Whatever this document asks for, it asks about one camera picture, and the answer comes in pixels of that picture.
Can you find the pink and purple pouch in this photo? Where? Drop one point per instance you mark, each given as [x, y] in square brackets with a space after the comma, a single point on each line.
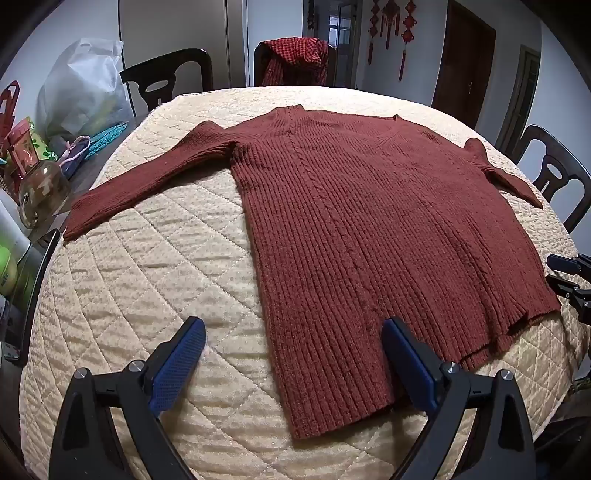
[74, 157]

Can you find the grey door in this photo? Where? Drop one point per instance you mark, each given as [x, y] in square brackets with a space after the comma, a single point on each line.
[521, 92]

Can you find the glass balcony door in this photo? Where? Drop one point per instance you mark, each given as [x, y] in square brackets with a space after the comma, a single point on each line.
[346, 41]

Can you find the red checked garment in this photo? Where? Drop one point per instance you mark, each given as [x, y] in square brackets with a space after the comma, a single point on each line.
[295, 60]

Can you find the glass jar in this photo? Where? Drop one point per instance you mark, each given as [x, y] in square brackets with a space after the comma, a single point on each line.
[44, 189]

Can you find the white plastic bag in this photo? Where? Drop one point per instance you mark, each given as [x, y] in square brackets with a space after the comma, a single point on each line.
[78, 92]

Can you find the brown wooden door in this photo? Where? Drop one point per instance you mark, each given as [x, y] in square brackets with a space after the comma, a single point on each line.
[461, 69]

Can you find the green bottle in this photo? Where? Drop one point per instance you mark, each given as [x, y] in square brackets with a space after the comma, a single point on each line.
[7, 272]

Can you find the teal woven mat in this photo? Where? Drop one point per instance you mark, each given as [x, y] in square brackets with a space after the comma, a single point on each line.
[106, 138]

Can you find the beige quilted blanket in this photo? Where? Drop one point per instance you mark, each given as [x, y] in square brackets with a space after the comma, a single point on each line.
[161, 277]

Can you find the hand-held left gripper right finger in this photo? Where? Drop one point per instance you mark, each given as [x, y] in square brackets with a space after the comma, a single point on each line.
[406, 360]

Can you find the dark wooden chair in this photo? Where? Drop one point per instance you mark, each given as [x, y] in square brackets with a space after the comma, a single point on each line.
[184, 60]
[331, 64]
[531, 138]

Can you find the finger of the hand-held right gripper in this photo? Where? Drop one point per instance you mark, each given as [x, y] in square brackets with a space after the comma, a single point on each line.
[570, 265]
[568, 288]

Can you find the red paper bag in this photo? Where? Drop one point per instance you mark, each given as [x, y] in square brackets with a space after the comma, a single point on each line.
[9, 106]

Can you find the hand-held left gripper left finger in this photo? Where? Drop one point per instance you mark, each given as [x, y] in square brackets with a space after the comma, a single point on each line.
[184, 355]

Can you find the dark red knit sweater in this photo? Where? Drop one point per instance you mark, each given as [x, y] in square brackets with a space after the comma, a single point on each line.
[346, 230]

